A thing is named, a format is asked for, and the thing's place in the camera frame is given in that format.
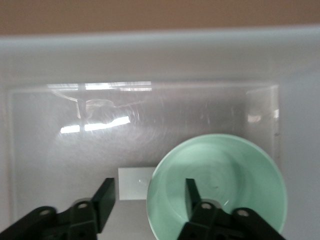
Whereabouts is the white square label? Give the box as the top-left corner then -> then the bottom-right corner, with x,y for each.
117,166 -> 157,202

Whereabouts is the brown table cover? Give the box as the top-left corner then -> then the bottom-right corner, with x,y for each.
0,0 -> 320,37

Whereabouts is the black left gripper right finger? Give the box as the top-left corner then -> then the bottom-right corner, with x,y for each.
176,177 -> 286,240

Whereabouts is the clear plastic box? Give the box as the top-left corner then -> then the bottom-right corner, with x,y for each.
0,21 -> 320,240

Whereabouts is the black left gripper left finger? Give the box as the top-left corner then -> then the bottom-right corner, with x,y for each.
0,177 -> 117,240

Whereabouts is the mint green bowl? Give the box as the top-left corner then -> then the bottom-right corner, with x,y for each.
146,133 -> 288,240

